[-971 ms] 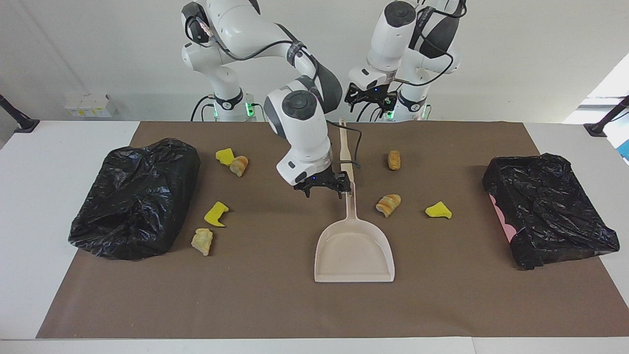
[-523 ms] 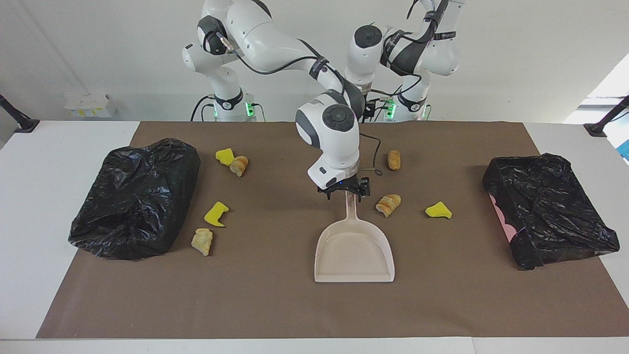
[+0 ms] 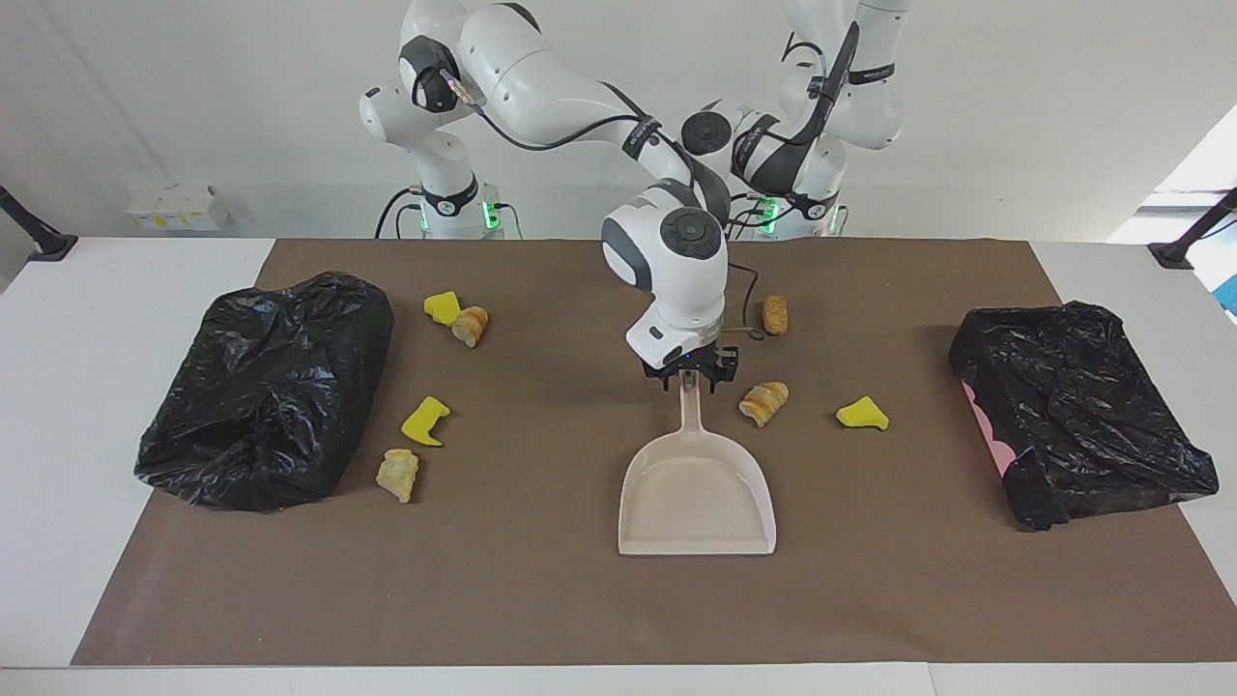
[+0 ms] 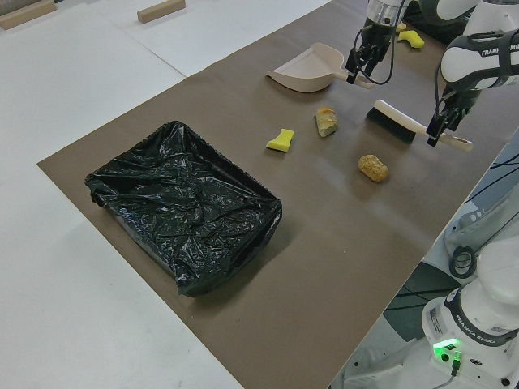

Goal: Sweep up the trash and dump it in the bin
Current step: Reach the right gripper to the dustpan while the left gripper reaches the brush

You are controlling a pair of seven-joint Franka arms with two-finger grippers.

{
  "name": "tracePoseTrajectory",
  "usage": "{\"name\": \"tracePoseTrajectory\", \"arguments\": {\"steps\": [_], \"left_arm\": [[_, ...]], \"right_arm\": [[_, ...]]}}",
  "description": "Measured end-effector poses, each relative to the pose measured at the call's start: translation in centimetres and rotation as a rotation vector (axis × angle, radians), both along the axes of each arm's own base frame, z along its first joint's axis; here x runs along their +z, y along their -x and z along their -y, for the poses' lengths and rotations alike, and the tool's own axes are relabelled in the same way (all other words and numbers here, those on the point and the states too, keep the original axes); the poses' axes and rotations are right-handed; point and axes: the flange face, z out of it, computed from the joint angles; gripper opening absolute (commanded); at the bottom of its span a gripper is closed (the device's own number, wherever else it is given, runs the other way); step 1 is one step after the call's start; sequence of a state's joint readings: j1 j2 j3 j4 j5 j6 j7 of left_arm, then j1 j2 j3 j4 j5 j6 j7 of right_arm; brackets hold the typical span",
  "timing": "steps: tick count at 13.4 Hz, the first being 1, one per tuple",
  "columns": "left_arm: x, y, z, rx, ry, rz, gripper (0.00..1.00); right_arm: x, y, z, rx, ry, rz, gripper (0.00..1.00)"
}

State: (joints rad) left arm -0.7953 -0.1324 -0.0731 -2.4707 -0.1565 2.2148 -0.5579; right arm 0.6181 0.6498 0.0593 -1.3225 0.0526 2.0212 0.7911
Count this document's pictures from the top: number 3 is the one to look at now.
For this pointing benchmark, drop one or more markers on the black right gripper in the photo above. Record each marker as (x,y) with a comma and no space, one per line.
(688,362)

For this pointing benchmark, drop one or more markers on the striped croissant piece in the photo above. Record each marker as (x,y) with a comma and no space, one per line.
(763,402)
(470,326)

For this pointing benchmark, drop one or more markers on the brown fried nugget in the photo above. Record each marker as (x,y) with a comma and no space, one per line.
(775,315)

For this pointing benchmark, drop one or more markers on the beige plastic dustpan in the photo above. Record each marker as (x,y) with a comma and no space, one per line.
(696,493)

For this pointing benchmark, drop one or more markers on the yellow green-edged sponge piece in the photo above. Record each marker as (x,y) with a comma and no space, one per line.
(860,416)

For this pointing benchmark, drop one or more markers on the notched yellow sponge piece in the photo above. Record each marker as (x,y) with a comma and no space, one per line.
(422,423)

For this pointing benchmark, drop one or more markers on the pale torn pastry piece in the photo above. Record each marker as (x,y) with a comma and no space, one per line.
(398,474)

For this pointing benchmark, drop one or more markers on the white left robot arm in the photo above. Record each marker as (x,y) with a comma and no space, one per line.
(870,97)

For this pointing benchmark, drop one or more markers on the pink bin box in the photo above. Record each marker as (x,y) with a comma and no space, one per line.
(988,430)

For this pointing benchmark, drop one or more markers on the black plastic bin bag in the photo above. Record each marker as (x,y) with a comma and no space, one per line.
(271,406)
(1082,406)

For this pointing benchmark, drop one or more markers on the brown paper table mat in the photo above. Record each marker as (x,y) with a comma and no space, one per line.
(580,599)

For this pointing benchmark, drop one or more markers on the blue object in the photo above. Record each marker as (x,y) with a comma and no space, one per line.
(1230,295)

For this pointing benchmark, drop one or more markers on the white wall socket box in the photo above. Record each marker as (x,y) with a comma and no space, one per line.
(174,208)

